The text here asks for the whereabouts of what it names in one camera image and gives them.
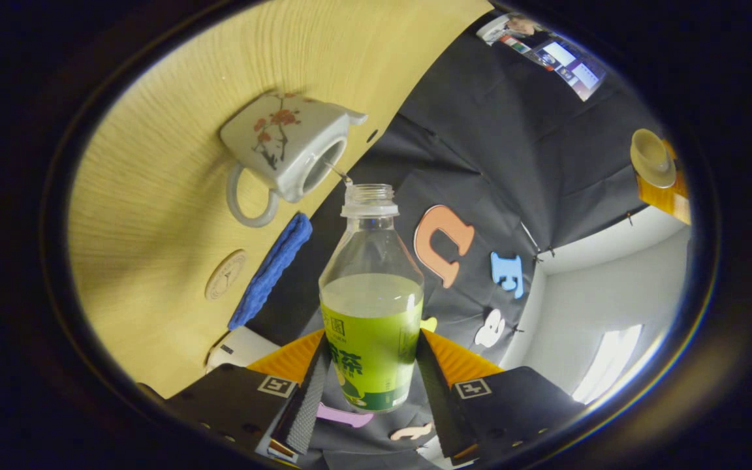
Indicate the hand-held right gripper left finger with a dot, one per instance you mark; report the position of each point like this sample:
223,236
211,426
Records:
232,398

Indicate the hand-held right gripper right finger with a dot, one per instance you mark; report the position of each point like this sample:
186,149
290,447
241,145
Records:
513,405

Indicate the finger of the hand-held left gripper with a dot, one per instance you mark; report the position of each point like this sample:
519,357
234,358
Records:
666,202

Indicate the white teacup lid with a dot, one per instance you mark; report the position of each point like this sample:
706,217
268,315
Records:
651,156

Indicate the round brown coaster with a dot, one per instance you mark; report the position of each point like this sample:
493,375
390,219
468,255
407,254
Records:
226,275

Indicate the green label water bottle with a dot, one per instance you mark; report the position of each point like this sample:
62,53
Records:
373,339

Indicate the white floral teacup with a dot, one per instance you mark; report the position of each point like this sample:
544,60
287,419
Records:
271,140

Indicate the white toaster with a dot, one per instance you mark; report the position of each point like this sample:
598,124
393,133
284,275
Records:
239,349

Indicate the ceiling light panel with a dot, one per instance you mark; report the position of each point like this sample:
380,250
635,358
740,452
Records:
608,362

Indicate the blue towel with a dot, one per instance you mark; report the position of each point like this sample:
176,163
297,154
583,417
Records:
271,271

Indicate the computer monitor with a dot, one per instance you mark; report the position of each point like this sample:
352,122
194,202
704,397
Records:
572,65

